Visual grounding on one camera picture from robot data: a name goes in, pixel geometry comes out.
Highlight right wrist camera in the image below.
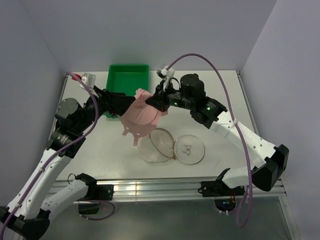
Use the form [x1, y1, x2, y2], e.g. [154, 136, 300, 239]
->
[156, 65, 175, 92]

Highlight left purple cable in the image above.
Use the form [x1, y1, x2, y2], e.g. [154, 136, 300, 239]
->
[0, 71, 99, 233]

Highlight pink bra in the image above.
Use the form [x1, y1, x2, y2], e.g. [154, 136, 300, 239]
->
[118, 88, 168, 147]

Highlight aluminium frame rail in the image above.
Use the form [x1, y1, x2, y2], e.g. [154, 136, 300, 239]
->
[45, 177, 287, 203]

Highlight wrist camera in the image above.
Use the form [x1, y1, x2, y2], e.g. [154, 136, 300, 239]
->
[156, 65, 175, 92]
[80, 72, 96, 89]

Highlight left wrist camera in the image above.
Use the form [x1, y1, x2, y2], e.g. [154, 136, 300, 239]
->
[80, 72, 96, 89]

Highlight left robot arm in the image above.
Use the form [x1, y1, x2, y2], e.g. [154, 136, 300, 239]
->
[0, 87, 135, 240]

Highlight purple cable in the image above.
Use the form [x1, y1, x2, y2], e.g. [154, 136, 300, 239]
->
[167, 52, 253, 229]
[0, 71, 99, 233]

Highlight green plastic tray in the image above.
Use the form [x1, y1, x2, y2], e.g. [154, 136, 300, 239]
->
[103, 63, 150, 120]

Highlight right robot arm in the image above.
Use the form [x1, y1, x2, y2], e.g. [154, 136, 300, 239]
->
[145, 73, 289, 196]

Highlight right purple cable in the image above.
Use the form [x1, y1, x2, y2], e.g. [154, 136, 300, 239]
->
[167, 52, 253, 229]

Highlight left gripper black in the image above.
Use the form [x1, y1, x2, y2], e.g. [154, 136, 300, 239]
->
[75, 85, 135, 133]

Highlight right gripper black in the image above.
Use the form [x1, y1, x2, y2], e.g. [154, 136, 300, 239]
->
[145, 79, 194, 112]

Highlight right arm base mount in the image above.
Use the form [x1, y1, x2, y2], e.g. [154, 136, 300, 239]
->
[197, 180, 245, 215]

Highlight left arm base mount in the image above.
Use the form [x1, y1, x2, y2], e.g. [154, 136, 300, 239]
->
[77, 184, 116, 220]

